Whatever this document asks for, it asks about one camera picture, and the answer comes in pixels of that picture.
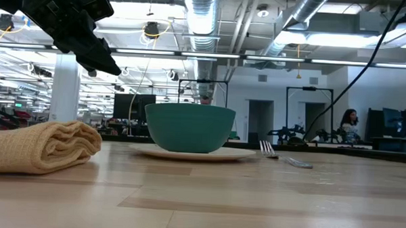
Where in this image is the silver fork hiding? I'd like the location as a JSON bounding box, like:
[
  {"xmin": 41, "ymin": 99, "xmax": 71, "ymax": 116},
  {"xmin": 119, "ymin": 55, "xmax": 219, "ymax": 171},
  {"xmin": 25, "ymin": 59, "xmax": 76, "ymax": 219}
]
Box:
[{"xmin": 257, "ymin": 139, "xmax": 315, "ymax": 170}]

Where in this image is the folded orange cloth napkin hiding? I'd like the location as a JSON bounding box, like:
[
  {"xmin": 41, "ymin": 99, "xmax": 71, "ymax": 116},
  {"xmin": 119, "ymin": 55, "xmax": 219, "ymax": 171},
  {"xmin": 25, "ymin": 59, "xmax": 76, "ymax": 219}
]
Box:
[{"xmin": 0, "ymin": 118, "xmax": 104, "ymax": 178}]

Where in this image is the black ceiling camera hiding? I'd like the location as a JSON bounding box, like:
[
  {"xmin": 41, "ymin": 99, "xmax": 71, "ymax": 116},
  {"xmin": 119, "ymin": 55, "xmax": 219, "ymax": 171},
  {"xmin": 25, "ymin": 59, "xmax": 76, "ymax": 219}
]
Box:
[
  {"xmin": 0, "ymin": 13, "xmax": 15, "ymax": 33},
  {"xmin": 143, "ymin": 20, "xmax": 161, "ymax": 40}
]

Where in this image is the person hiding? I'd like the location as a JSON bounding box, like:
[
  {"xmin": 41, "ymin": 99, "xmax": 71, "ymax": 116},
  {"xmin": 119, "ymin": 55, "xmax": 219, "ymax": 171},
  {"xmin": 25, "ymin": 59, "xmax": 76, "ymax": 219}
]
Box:
[{"xmin": 338, "ymin": 108, "xmax": 362, "ymax": 145}]

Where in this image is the slanted silver ventilation duct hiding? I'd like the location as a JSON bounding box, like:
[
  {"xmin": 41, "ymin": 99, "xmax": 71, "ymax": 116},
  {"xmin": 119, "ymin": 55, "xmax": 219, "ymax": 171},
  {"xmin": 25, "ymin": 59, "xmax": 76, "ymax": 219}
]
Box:
[{"xmin": 257, "ymin": 0, "xmax": 332, "ymax": 67}]

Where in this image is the black aluminium table frame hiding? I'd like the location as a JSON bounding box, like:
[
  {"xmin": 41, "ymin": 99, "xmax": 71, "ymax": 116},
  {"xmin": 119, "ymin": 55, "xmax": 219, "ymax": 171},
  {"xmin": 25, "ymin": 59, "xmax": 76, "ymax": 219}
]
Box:
[{"xmin": 99, "ymin": 133, "xmax": 406, "ymax": 165}]

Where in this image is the teal bowl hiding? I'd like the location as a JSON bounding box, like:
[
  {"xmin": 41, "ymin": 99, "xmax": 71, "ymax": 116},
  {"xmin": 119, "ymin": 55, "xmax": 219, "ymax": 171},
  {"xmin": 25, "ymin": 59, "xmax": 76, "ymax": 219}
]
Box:
[{"xmin": 143, "ymin": 101, "xmax": 237, "ymax": 155}]

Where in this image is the hanging yellow cord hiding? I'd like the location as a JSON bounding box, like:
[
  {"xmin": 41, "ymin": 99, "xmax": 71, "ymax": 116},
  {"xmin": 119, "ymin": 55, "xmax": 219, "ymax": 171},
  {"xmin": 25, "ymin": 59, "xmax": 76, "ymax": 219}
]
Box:
[{"xmin": 127, "ymin": 55, "xmax": 152, "ymax": 137}]

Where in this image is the silver ribbed ventilation duct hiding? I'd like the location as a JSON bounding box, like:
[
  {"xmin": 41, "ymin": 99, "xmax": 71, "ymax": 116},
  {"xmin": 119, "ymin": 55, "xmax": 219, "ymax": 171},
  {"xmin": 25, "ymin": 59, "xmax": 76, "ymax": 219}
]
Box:
[{"xmin": 180, "ymin": 0, "xmax": 225, "ymax": 99}]

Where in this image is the black background monitor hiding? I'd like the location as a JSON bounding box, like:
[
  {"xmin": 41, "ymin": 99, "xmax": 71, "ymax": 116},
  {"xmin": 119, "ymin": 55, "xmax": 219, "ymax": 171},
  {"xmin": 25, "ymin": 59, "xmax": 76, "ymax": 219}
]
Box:
[{"xmin": 112, "ymin": 93, "xmax": 157, "ymax": 122}]

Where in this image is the black hanging cable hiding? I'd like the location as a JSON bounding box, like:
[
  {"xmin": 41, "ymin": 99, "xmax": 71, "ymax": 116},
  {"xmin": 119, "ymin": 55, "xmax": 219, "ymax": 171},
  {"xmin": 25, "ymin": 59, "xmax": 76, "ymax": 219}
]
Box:
[{"xmin": 302, "ymin": 0, "xmax": 406, "ymax": 145}]

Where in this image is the white pillar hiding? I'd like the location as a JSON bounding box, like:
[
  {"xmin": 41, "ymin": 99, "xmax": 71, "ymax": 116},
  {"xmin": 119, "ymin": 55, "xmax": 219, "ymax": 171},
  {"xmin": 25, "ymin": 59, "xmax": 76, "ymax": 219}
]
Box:
[{"xmin": 47, "ymin": 53, "xmax": 83, "ymax": 124}]

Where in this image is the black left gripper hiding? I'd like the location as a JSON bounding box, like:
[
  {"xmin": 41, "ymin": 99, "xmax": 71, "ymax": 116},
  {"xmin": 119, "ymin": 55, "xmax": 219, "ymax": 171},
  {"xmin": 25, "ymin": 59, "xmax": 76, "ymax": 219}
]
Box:
[{"xmin": 0, "ymin": 0, "xmax": 125, "ymax": 76}]

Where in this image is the black background rig frame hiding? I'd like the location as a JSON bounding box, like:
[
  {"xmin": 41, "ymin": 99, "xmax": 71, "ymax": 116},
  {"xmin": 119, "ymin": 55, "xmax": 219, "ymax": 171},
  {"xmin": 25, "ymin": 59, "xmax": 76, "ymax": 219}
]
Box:
[{"xmin": 284, "ymin": 85, "xmax": 336, "ymax": 143}]

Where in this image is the long ceiling light strip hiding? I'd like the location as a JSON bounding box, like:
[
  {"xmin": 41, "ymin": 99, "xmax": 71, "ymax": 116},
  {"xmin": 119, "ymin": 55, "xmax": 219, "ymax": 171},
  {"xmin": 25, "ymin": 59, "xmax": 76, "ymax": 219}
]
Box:
[{"xmin": 0, "ymin": 41, "xmax": 406, "ymax": 70}]

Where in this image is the white speckled plate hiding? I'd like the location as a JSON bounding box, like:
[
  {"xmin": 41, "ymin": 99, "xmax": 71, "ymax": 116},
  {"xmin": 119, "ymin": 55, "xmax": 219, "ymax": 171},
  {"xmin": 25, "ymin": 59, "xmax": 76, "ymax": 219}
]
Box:
[{"xmin": 128, "ymin": 143, "xmax": 257, "ymax": 164}]

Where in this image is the dark background monitor group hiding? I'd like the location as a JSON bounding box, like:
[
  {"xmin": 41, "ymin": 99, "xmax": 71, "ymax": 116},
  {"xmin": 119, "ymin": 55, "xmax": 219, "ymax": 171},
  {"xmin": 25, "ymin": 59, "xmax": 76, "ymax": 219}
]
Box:
[{"xmin": 365, "ymin": 106, "xmax": 406, "ymax": 153}]

